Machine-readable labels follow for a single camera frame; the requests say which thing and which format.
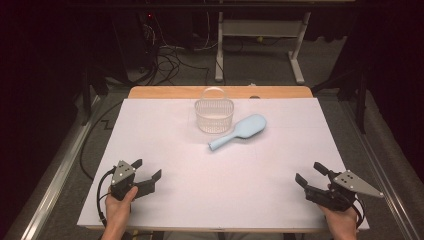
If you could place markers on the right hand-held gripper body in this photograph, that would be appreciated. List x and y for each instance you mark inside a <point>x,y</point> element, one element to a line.
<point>350,183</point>

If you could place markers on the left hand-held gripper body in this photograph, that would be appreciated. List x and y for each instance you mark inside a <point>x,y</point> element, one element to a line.
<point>122,173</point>

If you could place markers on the light blue hairbrush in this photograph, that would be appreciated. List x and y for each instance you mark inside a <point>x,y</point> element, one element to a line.
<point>248,127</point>

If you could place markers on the white plastic basket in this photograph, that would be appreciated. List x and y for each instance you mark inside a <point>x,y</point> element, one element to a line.
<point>215,115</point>

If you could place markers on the person's right hand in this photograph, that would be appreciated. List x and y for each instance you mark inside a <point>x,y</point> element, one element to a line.
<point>341,221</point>

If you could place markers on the person's left hand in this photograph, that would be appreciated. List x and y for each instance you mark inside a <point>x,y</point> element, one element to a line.
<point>117,213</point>

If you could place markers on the wooden table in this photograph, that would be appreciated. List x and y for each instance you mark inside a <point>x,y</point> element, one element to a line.
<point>160,92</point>

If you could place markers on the black metal stand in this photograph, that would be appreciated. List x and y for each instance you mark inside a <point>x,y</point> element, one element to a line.
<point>95,86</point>
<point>356,90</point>

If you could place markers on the dark device with red light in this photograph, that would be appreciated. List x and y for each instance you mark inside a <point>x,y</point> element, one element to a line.
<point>150,36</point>

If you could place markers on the white metal stand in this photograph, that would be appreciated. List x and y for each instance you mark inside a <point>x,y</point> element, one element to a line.
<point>260,28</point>

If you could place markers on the aluminium floor rail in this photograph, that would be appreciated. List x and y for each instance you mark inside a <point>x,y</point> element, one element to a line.
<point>380,173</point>
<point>63,166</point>

